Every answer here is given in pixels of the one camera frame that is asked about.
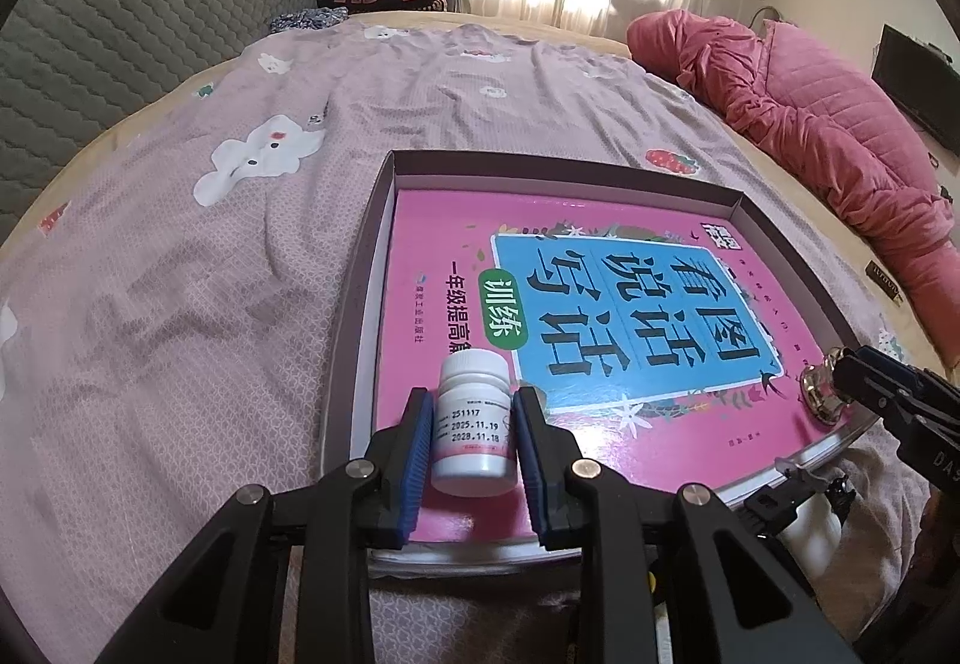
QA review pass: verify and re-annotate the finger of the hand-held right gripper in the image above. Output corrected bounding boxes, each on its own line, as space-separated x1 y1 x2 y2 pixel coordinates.
831 355 938 444
855 345 960 399

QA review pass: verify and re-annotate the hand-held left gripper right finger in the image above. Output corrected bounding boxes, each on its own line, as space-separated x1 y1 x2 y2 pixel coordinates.
511 386 863 664

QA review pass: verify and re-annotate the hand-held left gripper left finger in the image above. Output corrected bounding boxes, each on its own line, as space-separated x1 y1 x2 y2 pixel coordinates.
97 388 437 664

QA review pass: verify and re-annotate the white pill bottle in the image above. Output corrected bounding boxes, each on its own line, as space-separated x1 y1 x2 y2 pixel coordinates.
430 349 520 496

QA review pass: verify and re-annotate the grey cardboard box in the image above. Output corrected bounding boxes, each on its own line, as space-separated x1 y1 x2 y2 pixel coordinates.
321 148 890 571

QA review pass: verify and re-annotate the pink book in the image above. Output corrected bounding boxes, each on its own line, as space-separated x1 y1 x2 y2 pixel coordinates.
373 187 875 571

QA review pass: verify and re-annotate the white watch stand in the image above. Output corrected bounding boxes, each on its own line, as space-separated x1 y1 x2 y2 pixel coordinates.
776 495 848 579

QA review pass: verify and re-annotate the pink quilt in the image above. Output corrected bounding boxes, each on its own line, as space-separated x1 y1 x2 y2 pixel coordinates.
626 10 960 369

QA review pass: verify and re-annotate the black television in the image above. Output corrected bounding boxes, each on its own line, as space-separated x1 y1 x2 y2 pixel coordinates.
870 23 960 155

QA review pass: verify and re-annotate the purple printed bedsheet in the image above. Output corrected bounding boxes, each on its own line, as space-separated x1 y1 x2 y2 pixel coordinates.
0 19 946 664

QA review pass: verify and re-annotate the blue floral cloth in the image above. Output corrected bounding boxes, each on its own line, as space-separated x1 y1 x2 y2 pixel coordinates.
270 7 350 32

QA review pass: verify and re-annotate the pile of folded clothes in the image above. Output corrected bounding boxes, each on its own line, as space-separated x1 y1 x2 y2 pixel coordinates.
315 0 451 14

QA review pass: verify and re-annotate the grey quilted headboard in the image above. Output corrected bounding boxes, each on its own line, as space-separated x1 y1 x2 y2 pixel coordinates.
0 0 316 245

